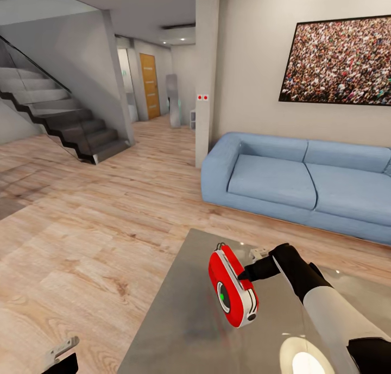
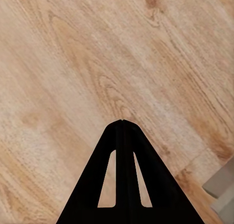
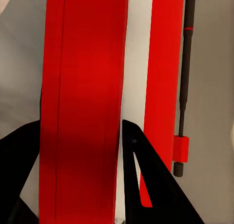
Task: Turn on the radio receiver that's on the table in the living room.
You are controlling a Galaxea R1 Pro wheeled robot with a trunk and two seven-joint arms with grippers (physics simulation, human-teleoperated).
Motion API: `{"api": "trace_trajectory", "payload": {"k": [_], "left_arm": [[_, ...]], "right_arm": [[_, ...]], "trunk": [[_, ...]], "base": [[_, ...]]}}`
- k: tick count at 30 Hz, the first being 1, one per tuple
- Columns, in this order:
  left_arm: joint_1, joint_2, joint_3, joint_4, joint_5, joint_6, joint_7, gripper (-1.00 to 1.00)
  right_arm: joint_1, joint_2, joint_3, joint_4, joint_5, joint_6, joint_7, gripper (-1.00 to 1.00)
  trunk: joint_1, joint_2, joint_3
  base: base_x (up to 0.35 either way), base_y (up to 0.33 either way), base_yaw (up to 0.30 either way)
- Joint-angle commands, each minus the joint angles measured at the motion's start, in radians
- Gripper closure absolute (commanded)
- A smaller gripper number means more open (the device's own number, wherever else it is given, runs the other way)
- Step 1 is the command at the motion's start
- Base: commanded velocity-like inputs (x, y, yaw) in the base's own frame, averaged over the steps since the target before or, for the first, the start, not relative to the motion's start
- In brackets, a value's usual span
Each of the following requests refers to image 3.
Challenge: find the radio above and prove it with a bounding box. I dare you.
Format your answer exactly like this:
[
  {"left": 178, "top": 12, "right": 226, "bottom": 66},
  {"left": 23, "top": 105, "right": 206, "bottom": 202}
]
[{"left": 39, "top": 0, "right": 195, "bottom": 224}]

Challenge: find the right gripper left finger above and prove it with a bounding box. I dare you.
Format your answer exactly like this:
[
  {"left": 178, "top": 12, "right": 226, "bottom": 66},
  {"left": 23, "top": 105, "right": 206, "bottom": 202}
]
[{"left": 0, "top": 120, "right": 41, "bottom": 224}]

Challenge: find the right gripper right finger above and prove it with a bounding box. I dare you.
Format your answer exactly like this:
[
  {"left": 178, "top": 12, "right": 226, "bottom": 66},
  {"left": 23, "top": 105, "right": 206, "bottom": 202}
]
[{"left": 122, "top": 120, "right": 204, "bottom": 224}]

